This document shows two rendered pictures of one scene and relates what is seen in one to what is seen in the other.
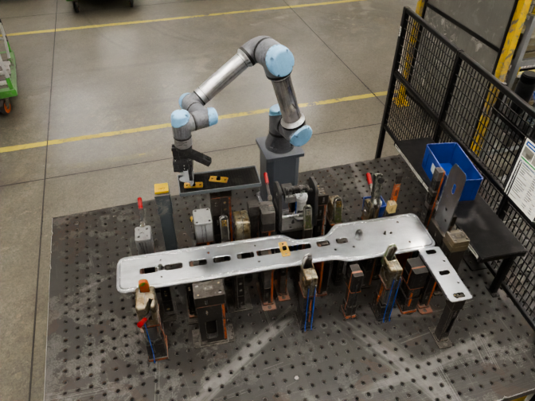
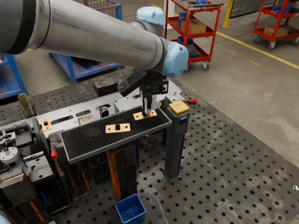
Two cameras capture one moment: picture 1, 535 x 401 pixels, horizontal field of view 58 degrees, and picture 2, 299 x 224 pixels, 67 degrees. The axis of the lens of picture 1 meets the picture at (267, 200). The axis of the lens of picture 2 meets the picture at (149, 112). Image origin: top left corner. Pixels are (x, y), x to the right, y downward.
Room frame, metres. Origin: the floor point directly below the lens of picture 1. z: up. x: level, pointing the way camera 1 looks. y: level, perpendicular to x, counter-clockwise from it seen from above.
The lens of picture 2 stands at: (2.29, 0.18, 1.71)
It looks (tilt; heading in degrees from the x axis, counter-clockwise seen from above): 40 degrees down; 164
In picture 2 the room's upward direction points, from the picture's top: straight up
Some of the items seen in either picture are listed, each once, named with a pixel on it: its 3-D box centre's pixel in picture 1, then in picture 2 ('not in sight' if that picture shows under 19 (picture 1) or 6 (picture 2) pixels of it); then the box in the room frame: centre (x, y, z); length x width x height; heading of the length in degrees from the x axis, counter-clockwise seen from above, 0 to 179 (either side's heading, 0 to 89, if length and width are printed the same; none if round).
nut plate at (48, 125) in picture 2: (284, 248); (46, 123); (1.44, -0.08, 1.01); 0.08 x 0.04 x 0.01; 13
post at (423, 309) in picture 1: (428, 284); not in sight; (1.38, -0.72, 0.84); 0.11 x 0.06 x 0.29; 13
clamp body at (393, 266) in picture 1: (385, 289); not in sight; (1.32, -0.52, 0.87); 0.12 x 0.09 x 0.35; 13
